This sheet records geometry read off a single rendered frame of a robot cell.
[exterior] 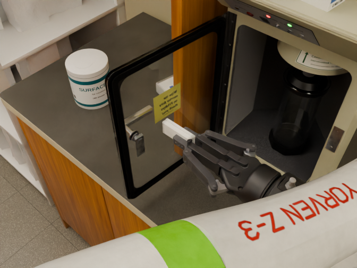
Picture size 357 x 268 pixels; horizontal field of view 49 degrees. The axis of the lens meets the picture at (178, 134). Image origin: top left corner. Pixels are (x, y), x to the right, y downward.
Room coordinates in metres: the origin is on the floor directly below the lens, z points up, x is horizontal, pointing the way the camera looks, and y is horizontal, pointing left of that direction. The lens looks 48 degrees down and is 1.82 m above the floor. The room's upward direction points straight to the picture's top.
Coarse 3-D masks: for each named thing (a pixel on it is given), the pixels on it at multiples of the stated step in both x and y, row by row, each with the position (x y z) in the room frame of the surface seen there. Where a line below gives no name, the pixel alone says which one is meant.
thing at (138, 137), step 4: (132, 136) 0.55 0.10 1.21; (136, 136) 0.55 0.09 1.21; (140, 136) 0.55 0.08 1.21; (136, 140) 0.54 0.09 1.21; (140, 140) 0.54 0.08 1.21; (136, 144) 0.54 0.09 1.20; (140, 144) 0.54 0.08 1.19; (136, 148) 0.54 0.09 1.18; (140, 148) 0.54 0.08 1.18; (144, 148) 0.55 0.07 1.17; (140, 152) 0.54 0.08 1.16; (144, 152) 0.55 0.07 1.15
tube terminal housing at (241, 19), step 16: (240, 16) 0.73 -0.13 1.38; (272, 32) 0.68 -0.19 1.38; (304, 48) 0.63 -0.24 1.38; (320, 48) 0.61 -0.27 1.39; (336, 64) 0.58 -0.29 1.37; (352, 64) 0.57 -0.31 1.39; (352, 80) 0.56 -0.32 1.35; (352, 96) 0.55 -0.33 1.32; (352, 112) 0.54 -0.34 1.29; (224, 128) 0.73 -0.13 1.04; (352, 128) 0.58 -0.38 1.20; (320, 160) 0.55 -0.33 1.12; (336, 160) 0.57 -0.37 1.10; (320, 176) 0.55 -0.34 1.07
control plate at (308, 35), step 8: (224, 0) 0.68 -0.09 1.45; (232, 0) 0.65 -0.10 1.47; (232, 8) 0.70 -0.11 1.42; (240, 8) 0.66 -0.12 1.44; (248, 8) 0.63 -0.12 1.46; (256, 8) 0.60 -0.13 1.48; (256, 16) 0.65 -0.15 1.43; (264, 16) 0.62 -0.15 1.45; (272, 16) 0.59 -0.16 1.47; (272, 24) 0.63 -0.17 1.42; (280, 24) 0.60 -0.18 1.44; (296, 24) 0.55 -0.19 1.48; (296, 32) 0.59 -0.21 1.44; (304, 32) 0.56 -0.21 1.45; (312, 32) 0.54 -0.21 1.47; (312, 40) 0.57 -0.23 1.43
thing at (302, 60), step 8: (280, 48) 0.70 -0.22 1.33; (288, 48) 0.68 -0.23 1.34; (296, 48) 0.67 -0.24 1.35; (288, 56) 0.67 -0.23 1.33; (296, 56) 0.66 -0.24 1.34; (304, 56) 0.65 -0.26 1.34; (312, 56) 0.64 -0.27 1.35; (296, 64) 0.65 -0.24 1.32; (304, 64) 0.64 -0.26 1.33; (312, 64) 0.63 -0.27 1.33; (320, 64) 0.63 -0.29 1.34; (328, 64) 0.63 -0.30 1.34; (312, 72) 0.62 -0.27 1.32; (320, 72) 0.62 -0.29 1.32; (328, 72) 0.62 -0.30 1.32; (336, 72) 0.62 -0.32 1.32; (344, 72) 0.62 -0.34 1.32
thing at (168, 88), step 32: (128, 64) 0.56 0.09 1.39; (160, 64) 0.61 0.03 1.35; (192, 64) 0.67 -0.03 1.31; (128, 96) 0.55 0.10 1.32; (160, 96) 0.61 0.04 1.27; (192, 96) 0.67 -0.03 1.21; (128, 128) 0.55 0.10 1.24; (160, 128) 0.60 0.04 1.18; (192, 128) 0.67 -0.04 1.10; (160, 160) 0.60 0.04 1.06
